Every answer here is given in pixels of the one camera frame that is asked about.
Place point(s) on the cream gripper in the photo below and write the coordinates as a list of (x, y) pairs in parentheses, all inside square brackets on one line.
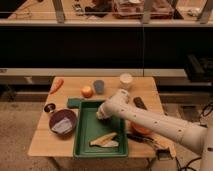
[(102, 112)]

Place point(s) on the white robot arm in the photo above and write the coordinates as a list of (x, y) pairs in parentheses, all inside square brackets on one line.
[(194, 137)]

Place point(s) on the blue-grey cup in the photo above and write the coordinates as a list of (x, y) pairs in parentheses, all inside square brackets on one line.
[(99, 86)]

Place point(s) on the white paper cup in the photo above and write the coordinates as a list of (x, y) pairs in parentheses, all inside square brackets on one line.
[(126, 80)]

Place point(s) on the green plastic tray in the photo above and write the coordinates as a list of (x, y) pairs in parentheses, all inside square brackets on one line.
[(90, 128)]

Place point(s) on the orange apple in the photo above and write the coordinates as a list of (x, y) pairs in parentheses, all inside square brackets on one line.
[(87, 92)]

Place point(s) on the black remote control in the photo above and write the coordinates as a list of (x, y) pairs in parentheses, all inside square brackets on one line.
[(139, 103)]

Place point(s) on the orange bowl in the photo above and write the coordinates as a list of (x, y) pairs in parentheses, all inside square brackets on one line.
[(139, 129)]

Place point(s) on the green sponge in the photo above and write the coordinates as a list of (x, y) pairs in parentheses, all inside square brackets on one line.
[(73, 103)]

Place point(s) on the white cloth in bowl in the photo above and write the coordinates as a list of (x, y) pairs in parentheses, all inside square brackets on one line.
[(63, 126)]

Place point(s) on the purple bowl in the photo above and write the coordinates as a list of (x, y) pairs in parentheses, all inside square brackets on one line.
[(61, 114)]

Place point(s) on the orange carrot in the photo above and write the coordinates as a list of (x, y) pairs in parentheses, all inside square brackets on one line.
[(56, 86)]

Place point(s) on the small dark round tin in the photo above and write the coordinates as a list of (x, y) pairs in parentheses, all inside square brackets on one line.
[(50, 108)]

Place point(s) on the wooden table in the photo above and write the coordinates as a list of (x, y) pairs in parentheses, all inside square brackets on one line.
[(45, 144)]

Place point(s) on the black box on shelf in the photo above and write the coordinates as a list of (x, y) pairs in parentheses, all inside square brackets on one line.
[(199, 69)]

